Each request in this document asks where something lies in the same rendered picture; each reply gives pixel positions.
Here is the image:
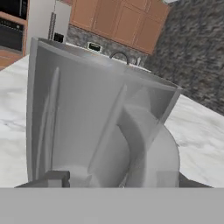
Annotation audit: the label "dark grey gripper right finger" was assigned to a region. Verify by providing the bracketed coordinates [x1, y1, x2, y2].
[178, 171, 213, 189]

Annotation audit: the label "dark curved sink faucet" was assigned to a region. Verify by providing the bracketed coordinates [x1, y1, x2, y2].
[109, 52, 130, 66]

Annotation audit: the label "white fridge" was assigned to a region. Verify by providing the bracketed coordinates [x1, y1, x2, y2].
[25, 0, 72, 56]

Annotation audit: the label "wooden oven cabinet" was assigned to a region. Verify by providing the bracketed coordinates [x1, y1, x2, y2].
[0, 0, 31, 70]

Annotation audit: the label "black built-in oven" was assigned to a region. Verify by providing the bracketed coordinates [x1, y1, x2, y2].
[0, 0, 29, 53]

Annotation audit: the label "wooden wall cupboards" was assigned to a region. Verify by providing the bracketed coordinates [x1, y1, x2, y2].
[69, 0, 171, 56]

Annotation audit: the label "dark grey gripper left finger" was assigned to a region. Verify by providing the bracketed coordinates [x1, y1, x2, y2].
[16, 170, 71, 189]

